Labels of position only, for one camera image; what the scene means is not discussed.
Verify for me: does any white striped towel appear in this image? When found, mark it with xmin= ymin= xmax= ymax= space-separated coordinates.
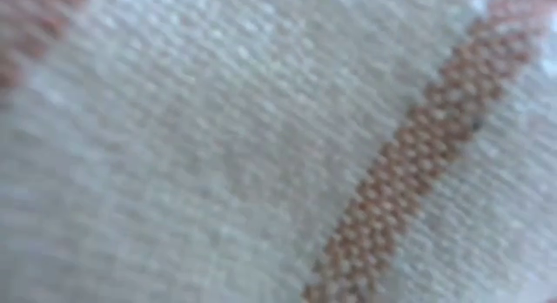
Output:
xmin=0 ymin=0 xmax=557 ymax=303

